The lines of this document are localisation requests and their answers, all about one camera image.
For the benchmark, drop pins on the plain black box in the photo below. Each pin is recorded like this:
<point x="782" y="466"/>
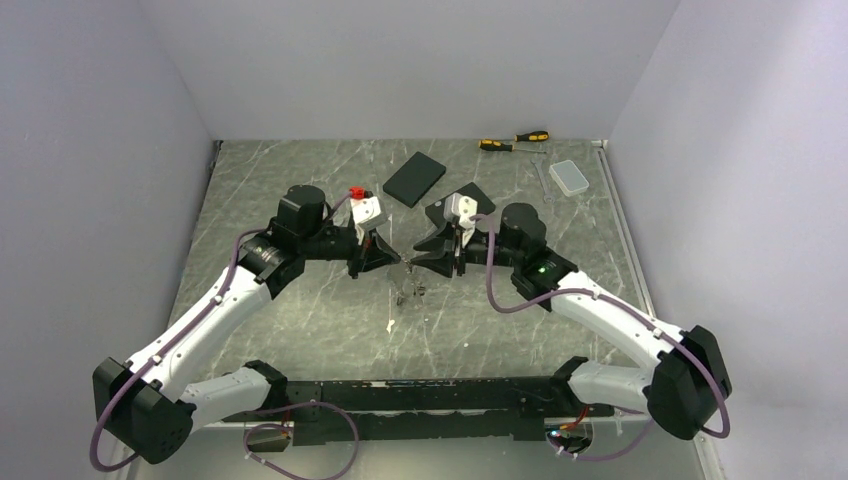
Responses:
<point x="414" y="179"/>

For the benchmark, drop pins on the upper orange black screwdriver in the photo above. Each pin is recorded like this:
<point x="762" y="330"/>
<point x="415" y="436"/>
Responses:
<point x="530" y="137"/>

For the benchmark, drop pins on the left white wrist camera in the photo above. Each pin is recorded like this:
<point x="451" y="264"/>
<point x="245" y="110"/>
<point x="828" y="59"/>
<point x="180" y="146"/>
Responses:
<point x="367" y="212"/>

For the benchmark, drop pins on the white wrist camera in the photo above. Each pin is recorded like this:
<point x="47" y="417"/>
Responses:
<point x="460" y="209"/>
<point x="367" y="212"/>

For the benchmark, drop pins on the small silver wrench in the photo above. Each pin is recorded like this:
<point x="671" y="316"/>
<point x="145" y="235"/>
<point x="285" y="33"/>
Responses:
<point x="548" y="196"/>

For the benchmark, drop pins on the translucent white plastic case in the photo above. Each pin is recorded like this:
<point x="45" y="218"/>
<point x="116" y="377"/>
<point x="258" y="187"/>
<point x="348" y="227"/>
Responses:
<point x="569" y="178"/>

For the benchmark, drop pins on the black base frame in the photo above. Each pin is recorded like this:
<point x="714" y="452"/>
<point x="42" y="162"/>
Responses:
<point x="521" y="408"/>

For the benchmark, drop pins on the black box with label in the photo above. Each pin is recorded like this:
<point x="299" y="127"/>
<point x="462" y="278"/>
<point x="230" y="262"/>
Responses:
<point x="435" y="212"/>

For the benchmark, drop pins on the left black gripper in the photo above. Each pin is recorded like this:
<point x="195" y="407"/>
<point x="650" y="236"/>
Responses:
<point x="373" y="254"/>

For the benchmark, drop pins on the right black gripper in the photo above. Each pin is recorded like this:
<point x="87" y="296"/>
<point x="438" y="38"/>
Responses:
<point x="442" y="240"/>

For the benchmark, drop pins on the large metal keyring with keys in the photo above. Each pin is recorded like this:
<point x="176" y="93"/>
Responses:
<point x="407" y="285"/>

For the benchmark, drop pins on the orange black screwdriver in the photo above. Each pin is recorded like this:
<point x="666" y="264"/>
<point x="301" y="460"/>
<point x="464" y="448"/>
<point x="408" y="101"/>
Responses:
<point x="530" y="137"/>
<point x="490" y="145"/>

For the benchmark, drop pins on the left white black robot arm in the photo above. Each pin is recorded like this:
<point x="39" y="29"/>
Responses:
<point x="151" y="402"/>

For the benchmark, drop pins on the lower orange black screwdriver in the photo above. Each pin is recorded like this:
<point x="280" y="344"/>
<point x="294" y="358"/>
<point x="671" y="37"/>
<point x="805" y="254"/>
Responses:
<point x="490" y="145"/>

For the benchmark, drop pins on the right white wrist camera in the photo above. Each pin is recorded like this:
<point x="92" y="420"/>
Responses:
<point x="460" y="209"/>

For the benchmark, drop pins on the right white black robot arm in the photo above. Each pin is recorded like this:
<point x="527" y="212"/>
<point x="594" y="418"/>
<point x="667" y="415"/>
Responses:
<point x="679" y="377"/>

